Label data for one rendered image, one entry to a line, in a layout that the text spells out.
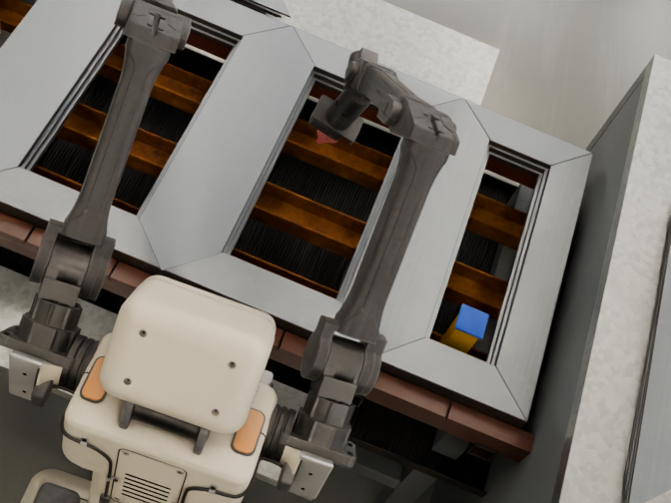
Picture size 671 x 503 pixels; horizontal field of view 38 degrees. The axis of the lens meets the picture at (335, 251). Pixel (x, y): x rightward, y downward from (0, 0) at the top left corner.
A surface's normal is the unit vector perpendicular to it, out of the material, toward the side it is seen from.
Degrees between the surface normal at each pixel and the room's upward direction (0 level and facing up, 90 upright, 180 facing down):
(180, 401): 48
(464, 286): 0
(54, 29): 0
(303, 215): 0
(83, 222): 43
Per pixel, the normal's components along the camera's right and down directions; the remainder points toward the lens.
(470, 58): 0.22, -0.51
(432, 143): 0.22, 0.21
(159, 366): -0.05, 0.25
